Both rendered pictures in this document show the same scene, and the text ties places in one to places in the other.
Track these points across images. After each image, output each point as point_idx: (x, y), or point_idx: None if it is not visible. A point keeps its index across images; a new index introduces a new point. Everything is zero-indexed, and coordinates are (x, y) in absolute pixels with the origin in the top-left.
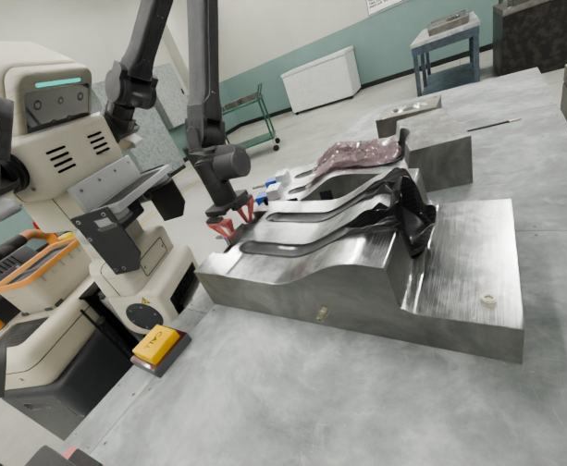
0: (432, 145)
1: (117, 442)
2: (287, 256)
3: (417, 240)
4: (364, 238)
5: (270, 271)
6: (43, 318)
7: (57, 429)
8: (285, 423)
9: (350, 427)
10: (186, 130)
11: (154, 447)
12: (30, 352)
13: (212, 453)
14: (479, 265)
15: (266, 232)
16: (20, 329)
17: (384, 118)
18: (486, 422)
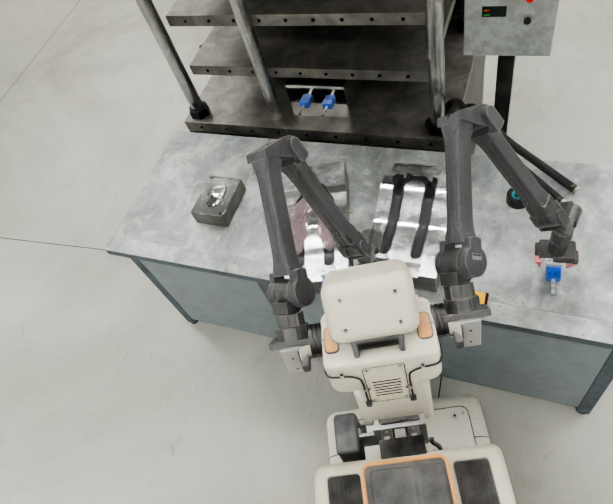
0: (344, 174)
1: (520, 297)
2: (427, 231)
3: (429, 182)
4: (439, 187)
5: (438, 235)
6: (456, 471)
7: None
8: (494, 234)
9: (491, 216)
10: (357, 249)
11: (516, 278)
12: (490, 444)
13: (511, 254)
14: (435, 174)
15: (401, 248)
16: (472, 493)
17: (225, 210)
18: (481, 187)
